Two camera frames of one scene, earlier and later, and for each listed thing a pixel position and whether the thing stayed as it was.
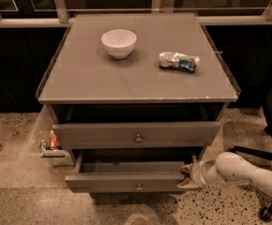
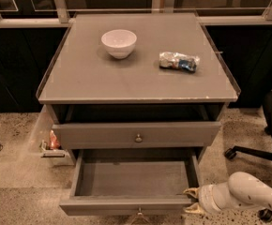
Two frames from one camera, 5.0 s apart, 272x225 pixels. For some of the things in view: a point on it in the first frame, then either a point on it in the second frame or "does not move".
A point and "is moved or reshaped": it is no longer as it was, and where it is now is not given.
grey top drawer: [136, 134] does not move
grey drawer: [128, 171] is moved or reshaped
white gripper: [197, 174] → [204, 197]
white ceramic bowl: [119, 43] does not move
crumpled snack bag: [176, 60] does not move
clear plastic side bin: [44, 145] does not move
